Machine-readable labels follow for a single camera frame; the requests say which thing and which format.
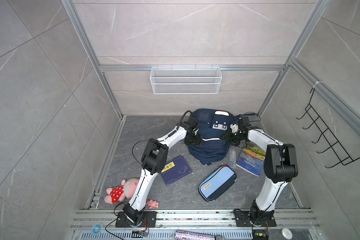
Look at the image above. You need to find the navy blue student backpack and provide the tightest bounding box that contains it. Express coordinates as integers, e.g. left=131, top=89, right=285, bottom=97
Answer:
left=185, top=108, right=258, bottom=166

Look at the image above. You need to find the Animal Farm paperback book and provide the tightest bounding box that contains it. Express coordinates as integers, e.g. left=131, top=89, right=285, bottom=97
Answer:
left=237, top=142, right=266, bottom=177

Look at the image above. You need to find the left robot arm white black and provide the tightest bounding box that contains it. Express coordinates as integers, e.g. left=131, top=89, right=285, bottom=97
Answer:
left=123, top=116, right=202, bottom=227

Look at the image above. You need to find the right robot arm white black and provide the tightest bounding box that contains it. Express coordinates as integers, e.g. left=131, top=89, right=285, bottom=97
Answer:
left=222, top=116, right=298, bottom=227

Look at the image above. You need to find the light blue pencil case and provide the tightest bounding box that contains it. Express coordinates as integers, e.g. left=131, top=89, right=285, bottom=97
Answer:
left=199, top=165, right=237, bottom=202

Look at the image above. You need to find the dark purple notebook yellow label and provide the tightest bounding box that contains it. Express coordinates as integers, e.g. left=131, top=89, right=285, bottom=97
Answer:
left=161, top=155, right=193, bottom=186

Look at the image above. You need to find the small pink toy figure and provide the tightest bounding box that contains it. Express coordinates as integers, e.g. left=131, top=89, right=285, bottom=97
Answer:
left=147, top=199, right=159, bottom=209

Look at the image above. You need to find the pink plush pig toy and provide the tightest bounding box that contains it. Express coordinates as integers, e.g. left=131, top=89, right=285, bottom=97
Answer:
left=104, top=178, right=139, bottom=204

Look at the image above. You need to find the white round button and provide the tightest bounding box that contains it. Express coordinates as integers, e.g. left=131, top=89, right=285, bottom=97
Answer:
left=281, top=228, right=293, bottom=240

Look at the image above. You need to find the glittery purple pouch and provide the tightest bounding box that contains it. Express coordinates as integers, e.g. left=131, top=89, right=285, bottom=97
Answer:
left=175, top=230, right=215, bottom=240

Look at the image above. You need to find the blue round sticker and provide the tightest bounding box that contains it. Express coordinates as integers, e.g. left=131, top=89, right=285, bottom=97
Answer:
left=92, top=224, right=104, bottom=236

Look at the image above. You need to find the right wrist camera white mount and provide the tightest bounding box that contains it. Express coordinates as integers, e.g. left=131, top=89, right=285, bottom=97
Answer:
left=230, top=124, right=239, bottom=134

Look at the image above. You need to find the white wire mesh basket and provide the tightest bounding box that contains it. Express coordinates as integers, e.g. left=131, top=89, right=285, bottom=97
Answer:
left=150, top=67, right=223, bottom=95

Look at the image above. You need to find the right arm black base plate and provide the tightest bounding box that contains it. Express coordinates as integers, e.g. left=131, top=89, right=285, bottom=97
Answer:
left=233, top=209, right=277, bottom=227

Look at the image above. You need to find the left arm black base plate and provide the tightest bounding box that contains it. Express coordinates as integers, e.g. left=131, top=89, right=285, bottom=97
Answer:
left=115, top=211, right=157, bottom=228

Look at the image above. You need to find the black wire hook rack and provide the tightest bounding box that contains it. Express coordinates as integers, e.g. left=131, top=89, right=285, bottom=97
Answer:
left=296, top=88, right=360, bottom=169

